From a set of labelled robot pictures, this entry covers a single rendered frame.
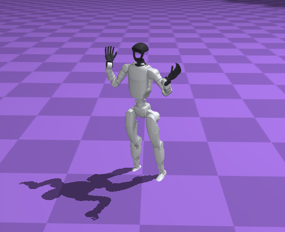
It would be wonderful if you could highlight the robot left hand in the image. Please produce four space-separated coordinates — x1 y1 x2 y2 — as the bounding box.
164 63 181 86

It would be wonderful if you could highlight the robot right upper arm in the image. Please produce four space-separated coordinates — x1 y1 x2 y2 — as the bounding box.
111 64 130 87

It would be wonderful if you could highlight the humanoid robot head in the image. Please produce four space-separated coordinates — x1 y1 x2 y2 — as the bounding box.
132 43 149 67

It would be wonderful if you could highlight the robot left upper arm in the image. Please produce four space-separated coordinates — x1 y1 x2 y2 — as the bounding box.
147 68 169 96

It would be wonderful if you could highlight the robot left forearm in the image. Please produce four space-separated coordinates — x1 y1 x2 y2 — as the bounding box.
161 78 172 94

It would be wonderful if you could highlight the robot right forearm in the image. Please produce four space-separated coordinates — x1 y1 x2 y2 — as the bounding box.
105 62 116 81

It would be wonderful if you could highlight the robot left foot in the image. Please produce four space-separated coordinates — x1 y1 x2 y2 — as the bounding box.
156 170 167 181

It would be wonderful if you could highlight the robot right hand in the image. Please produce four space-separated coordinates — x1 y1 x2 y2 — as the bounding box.
105 46 117 67

